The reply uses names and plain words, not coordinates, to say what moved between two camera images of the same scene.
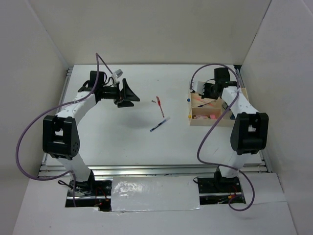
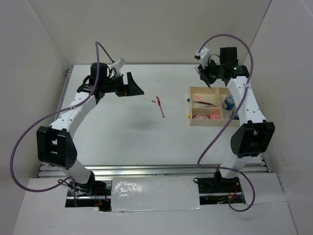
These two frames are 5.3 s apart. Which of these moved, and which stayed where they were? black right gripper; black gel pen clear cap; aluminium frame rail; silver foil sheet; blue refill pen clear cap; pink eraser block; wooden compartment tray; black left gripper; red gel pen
Moved: black left gripper; blue refill pen clear cap; black gel pen clear cap; black right gripper
Stayed: pink eraser block; red gel pen; aluminium frame rail; wooden compartment tray; silver foil sheet
